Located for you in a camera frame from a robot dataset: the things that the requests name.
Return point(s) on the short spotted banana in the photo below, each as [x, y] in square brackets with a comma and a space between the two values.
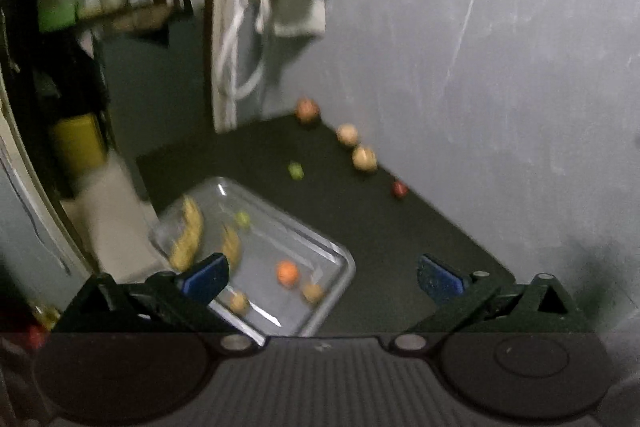
[231, 244]

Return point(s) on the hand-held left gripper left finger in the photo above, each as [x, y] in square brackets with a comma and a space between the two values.
[206, 277]

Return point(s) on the green grape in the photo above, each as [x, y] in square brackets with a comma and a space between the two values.
[295, 170]
[243, 220]

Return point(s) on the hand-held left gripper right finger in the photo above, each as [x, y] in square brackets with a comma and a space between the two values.
[441, 281]

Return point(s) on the white towel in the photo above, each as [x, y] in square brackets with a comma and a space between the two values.
[300, 9]

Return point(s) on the red apple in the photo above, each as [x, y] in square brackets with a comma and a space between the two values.
[307, 110]

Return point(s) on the small brown fruit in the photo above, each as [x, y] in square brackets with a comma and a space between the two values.
[313, 292]
[239, 302]

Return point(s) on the steel tray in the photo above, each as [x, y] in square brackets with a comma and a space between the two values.
[280, 237]

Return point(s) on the long yellow banana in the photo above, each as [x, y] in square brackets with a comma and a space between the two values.
[186, 234]

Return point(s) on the green box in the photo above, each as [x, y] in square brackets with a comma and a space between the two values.
[57, 14]

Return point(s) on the yellow container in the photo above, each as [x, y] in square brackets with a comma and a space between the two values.
[77, 142]

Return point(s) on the grey blue cabinet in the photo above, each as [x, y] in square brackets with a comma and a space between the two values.
[150, 82]

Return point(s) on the orange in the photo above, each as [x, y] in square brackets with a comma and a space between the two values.
[287, 273]

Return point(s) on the red tomato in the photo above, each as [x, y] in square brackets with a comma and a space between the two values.
[399, 189]

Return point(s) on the striped cream melon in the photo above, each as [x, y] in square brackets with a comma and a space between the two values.
[364, 158]
[347, 134]

